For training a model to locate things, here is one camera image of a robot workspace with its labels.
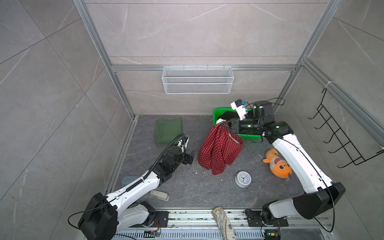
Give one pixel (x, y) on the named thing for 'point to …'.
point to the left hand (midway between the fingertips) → (188, 145)
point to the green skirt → (167, 130)
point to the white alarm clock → (243, 179)
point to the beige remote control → (160, 195)
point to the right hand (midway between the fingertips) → (224, 125)
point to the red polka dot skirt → (222, 146)
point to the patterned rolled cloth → (223, 224)
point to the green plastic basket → (217, 112)
